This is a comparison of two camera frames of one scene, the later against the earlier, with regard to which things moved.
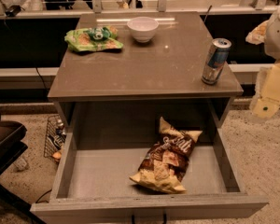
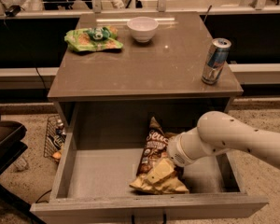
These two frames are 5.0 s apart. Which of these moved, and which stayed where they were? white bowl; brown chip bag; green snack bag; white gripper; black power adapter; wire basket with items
Moved: brown chip bag; white gripper
Stayed: black power adapter; green snack bag; wire basket with items; white bowl
